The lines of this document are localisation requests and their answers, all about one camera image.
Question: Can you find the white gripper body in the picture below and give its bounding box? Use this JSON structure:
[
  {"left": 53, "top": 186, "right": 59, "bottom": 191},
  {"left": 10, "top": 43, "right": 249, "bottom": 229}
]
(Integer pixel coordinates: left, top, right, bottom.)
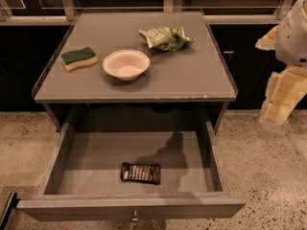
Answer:
[{"left": 275, "top": 0, "right": 307, "bottom": 66}]

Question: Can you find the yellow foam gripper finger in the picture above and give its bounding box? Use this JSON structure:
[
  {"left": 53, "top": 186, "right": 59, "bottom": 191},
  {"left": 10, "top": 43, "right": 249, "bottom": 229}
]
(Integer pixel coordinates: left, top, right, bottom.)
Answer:
[
  {"left": 259, "top": 65, "right": 307, "bottom": 126},
  {"left": 255, "top": 26, "right": 278, "bottom": 51}
]

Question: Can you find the black rxbar chocolate wrapper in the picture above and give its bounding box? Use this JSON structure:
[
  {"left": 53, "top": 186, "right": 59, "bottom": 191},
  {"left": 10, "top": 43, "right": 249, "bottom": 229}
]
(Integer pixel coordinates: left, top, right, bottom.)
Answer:
[{"left": 120, "top": 162, "right": 161, "bottom": 185}]

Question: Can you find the grey cabinet with counter top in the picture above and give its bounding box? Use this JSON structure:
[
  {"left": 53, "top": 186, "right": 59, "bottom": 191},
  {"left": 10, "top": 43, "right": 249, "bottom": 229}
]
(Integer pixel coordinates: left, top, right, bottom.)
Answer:
[{"left": 33, "top": 11, "right": 237, "bottom": 128}]

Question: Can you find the open grey top drawer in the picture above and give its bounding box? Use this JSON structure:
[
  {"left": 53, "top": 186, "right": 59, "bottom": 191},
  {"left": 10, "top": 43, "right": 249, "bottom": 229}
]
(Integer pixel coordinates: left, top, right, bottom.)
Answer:
[{"left": 16, "top": 122, "right": 247, "bottom": 222}]

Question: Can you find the green chip bag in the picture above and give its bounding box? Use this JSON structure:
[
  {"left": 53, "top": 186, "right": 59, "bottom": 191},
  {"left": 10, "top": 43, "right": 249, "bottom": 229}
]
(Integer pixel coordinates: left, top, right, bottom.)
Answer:
[{"left": 138, "top": 27, "right": 195, "bottom": 52}]

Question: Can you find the white paper bowl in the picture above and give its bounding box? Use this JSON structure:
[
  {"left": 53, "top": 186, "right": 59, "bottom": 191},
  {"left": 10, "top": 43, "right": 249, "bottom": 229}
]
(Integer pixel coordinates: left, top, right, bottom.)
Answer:
[{"left": 103, "top": 50, "right": 150, "bottom": 81}]

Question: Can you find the green and yellow sponge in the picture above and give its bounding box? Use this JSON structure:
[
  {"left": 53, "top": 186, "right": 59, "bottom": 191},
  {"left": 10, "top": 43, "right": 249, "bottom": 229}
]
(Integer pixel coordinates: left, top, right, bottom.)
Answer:
[{"left": 60, "top": 47, "right": 98, "bottom": 72}]

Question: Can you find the black bar at left edge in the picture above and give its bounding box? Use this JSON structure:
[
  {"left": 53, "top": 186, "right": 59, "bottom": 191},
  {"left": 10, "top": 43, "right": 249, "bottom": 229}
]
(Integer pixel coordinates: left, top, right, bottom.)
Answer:
[{"left": 0, "top": 192, "right": 19, "bottom": 230}]

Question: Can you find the metal railing frame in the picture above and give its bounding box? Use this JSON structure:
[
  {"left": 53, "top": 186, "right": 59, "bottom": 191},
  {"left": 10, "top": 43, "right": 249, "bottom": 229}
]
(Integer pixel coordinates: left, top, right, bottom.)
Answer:
[{"left": 0, "top": 0, "right": 297, "bottom": 25}]

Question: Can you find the metal drawer handle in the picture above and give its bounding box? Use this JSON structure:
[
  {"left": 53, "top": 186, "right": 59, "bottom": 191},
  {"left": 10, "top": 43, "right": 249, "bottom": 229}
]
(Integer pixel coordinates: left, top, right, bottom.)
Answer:
[{"left": 130, "top": 210, "right": 140, "bottom": 223}]

